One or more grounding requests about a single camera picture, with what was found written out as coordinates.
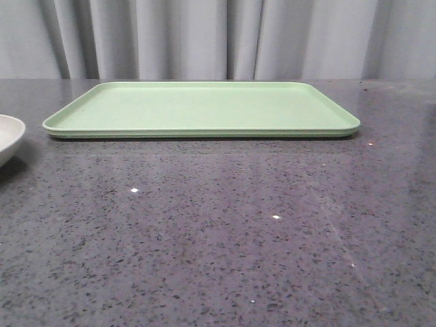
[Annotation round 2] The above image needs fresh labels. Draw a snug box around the grey pleated curtain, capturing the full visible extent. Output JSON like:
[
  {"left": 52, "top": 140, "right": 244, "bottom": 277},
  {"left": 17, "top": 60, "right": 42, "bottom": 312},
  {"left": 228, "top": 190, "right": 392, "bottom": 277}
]
[{"left": 1, "top": 1, "right": 435, "bottom": 80}]

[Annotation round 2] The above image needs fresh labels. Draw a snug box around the white round plate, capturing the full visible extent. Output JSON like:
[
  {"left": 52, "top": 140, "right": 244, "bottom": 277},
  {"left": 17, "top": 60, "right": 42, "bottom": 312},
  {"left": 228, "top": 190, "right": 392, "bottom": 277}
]
[{"left": 0, "top": 114, "right": 26, "bottom": 167}]

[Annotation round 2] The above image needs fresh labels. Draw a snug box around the light green rectangular tray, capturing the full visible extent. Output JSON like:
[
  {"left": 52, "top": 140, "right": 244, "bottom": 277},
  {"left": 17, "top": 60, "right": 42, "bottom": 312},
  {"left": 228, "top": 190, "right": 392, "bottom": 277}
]
[{"left": 42, "top": 82, "right": 360, "bottom": 138}]

